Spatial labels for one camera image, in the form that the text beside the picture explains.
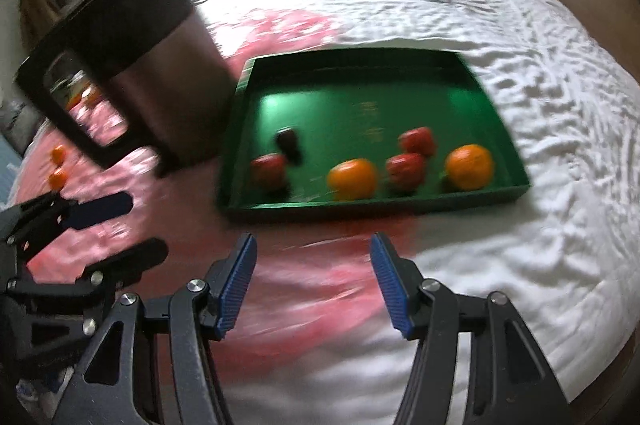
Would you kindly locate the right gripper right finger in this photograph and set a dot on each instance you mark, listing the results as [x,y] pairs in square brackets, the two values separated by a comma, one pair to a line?
[510,379]

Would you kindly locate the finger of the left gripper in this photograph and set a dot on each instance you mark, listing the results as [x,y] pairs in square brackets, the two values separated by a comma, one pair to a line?
[106,276]
[44,218]

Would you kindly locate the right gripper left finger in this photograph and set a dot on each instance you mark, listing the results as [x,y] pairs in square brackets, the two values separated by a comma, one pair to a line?
[116,379]

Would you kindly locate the red fruit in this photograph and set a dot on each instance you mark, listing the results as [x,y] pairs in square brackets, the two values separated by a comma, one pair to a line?
[405,172]
[269,171]
[419,140]

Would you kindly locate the dark plum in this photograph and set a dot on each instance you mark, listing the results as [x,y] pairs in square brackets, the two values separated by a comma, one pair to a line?
[278,193]
[287,141]

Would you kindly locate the large wrinkled orange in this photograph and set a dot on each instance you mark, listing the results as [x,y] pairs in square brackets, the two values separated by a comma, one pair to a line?
[470,167]

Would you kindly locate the white bed sheet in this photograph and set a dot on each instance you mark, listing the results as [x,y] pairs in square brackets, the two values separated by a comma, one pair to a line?
[568,252]

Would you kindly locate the pink plastic sheet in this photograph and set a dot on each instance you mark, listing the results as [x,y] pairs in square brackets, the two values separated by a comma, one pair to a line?
[268,298]

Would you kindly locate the red fruit in tray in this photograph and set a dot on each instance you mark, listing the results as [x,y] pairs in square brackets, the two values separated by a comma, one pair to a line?
[419,140]

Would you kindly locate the green tray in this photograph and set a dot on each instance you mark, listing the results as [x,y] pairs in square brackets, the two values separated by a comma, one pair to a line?
[354,102]

